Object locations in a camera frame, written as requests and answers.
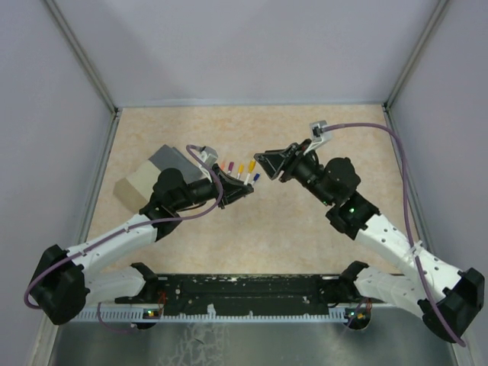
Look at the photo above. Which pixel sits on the white pen blue end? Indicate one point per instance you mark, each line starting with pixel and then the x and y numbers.
pixel 255 179

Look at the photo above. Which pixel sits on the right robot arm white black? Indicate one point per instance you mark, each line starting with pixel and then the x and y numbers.
pixel 444 297

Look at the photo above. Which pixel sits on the white pen yellow end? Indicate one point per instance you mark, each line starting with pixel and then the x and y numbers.
pixel 240 171

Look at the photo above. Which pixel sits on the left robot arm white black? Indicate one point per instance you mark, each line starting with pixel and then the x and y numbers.
pixel 65 280

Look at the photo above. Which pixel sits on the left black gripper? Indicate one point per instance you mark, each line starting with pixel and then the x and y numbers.
pixel 235 188

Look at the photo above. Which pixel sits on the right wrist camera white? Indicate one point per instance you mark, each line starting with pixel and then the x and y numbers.
pixel 319 135

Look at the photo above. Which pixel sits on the white pen dark tip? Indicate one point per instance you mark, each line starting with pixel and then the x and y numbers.
pixel 250 170

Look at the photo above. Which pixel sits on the folded grey beige cloth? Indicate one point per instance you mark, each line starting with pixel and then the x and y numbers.
pixel 134 191

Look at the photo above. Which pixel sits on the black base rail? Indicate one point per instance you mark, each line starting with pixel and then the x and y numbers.
pixel 241 295

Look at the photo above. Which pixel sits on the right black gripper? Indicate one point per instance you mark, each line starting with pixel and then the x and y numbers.
pixel 287 160

